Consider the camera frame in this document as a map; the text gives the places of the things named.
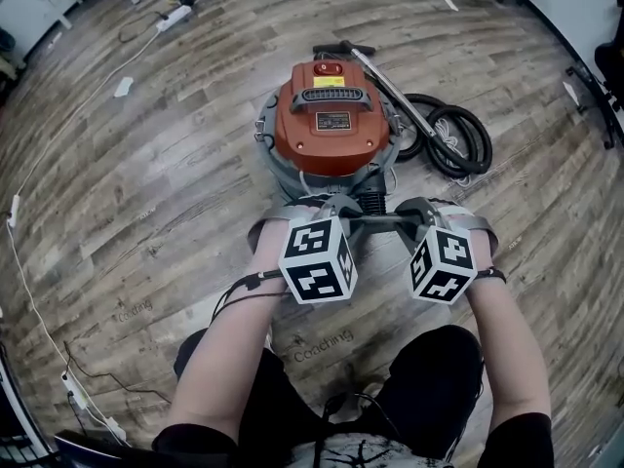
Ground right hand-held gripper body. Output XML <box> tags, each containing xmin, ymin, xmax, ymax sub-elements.
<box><xmin>409</xmin><ymin>202</ymin><xmax>500</xmax><ymax>306</ymax></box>

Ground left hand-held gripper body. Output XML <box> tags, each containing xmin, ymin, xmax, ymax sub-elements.
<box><xmin>247</xmin><ymin>207</ymin><xmax>360</xmax><ymax>307</ymax></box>

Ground grey dust bag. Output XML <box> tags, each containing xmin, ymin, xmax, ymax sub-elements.
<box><xmin>338</xmin><ymin>212</ymin><xmax>430</xmax><ymax>243</ymax></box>

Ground person's right forearm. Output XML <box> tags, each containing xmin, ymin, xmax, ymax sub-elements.
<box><xmin>460</xmin><ymin>234</ymin><xmax>555</xmax><ymax>433</ymax></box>

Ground person's left forearm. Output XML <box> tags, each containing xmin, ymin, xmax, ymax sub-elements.
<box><xmin>165</xmin><ymin>221</ymin><xmax>293</xmax><ymax>450</ymax></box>

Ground red canister vacuum cleaner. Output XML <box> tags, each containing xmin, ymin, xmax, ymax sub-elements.
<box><xmin>253</xmin><ymin>59</ymin><xmax>404</xmax><ymax>216</ymax></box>

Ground person's black shorts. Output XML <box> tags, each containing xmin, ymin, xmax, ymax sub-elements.
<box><xmin>150</xmin><ymin>324</ymin><xmax>557</xmax><ymax>468</ymax></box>

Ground black and white patterned t-shirt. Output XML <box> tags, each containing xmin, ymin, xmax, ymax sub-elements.
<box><xmin>287</xmin><ymin>431</ymin><xmax>454</xmax><ymax>468</ymax></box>

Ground white plug adapter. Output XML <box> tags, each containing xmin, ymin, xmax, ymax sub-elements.
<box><xmin>104</xmin><ymin>416</ymin><xmax>128</xmax><ymax>446</ymax></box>

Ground black mesh trolley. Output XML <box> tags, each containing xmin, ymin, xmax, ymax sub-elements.
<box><xmin>53</xmin><ymin>429</ymin><xmax>162</xmax><ymax>468</ymax></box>

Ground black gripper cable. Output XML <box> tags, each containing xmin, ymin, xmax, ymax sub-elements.
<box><xmin>212</xmin><ymin>269</ymin><xmax>293</xmax><ymax>324</ymax></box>
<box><xmin>475</xmin><ymin>266</ymin><xmax>508</xmax><ymax>285</ymax></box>

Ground black head camera cable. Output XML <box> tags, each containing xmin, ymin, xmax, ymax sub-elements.
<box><xmin>311</xmin><ymin>391</ymin><xmax>406</xmax><ymax>468</ymax></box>

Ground white power cable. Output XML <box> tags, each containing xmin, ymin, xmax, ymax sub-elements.
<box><xmin>18</xmin><ymin>26</ymin><xmax>165</xmax><ymax>199</ymax></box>
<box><xmin>3</xmin><ymin>221</ymin><xmax>69</xmax><ymax>377</ymax></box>

